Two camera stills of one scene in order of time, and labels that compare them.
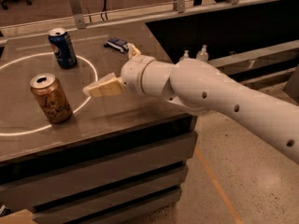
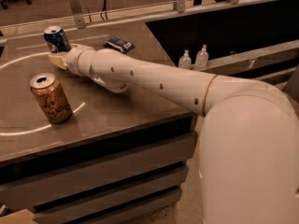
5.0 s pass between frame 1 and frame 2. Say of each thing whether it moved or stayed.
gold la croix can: stayed
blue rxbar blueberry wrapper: stayed
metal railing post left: stayed
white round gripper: moved
